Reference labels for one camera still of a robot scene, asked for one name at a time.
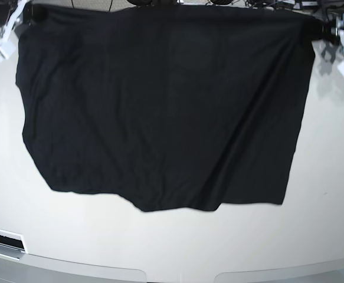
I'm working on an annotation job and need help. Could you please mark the black t-shirt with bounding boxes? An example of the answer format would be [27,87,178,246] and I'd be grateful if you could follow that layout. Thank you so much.
[16,5,322,212]

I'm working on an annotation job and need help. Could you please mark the white slotted table fixture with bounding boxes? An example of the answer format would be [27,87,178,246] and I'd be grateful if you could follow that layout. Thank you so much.
[0,229,28,261]

